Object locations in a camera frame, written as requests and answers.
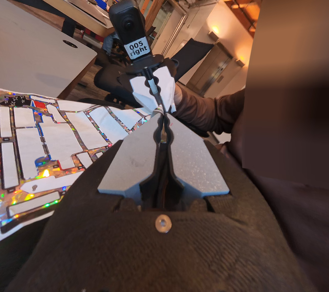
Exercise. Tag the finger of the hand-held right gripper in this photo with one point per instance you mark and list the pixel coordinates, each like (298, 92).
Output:
(167, 86)
(140, 88)

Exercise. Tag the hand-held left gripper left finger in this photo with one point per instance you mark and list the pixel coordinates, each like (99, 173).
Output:
(128, 168)

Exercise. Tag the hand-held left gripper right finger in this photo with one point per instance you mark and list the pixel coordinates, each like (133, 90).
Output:
(198, 168)

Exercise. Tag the holographic sticker sheet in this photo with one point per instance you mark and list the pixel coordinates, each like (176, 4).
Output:
(64, 142)

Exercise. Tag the grey desk with beige edge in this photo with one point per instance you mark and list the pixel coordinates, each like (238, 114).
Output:
(77, 4)

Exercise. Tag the black desk grommet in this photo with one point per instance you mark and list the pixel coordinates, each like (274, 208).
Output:
(70, 44)

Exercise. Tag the person's right hand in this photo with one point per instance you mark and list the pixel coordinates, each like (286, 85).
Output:
(177, 95)

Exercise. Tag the black office chair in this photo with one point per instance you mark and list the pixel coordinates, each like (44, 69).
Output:
(118, 56)
(108, 78)

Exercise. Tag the black panel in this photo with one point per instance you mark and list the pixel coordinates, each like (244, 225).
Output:
(192, 55)

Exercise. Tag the grey double door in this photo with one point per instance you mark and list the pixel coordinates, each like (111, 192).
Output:
(210, 70)

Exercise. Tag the wall lamp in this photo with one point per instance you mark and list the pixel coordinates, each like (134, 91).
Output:
(240, 62)
(213, 32)

